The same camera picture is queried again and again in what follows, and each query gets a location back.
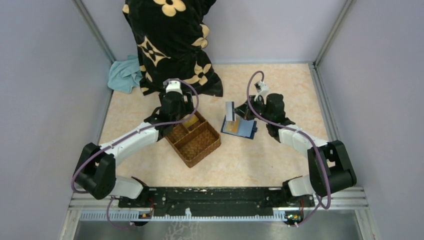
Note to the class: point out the navy blue card holder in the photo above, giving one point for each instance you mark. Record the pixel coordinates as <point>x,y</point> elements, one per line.
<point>247,128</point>

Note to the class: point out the brown woven divided basket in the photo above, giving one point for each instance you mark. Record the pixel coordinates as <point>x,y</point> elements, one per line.
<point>194,144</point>

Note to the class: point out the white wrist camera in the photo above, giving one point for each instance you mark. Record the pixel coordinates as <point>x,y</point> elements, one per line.
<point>173,86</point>
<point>262,90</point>

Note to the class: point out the light blue cloth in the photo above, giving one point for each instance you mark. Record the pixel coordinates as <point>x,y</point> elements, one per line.
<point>124,75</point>

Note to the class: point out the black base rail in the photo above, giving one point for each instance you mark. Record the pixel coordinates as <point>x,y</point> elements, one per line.
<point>273,197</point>

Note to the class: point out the black floral blanket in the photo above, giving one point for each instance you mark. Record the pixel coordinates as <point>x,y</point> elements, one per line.
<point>171,36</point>

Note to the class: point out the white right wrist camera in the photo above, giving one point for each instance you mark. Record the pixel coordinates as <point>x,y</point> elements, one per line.
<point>262,90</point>

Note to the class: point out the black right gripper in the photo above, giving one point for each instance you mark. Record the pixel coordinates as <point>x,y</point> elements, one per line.
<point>244,109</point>

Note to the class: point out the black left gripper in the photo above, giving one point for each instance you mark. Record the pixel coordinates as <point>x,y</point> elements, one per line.
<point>175,117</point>

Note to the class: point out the white magnetic stripe card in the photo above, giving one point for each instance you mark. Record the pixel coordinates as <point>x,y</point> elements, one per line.
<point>230,115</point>

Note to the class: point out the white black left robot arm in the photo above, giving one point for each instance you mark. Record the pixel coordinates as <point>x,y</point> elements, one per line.
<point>95,172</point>

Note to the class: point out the gold card in basket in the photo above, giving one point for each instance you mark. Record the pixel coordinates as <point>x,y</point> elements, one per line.
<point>190,120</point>

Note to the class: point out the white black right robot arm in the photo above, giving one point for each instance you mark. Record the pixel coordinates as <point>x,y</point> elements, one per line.
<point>329,166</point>

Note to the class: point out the gold VIP card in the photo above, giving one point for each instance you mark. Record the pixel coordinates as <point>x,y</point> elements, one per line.
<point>232,127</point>

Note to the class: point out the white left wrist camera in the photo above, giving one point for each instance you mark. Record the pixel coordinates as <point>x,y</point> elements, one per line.
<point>173,86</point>

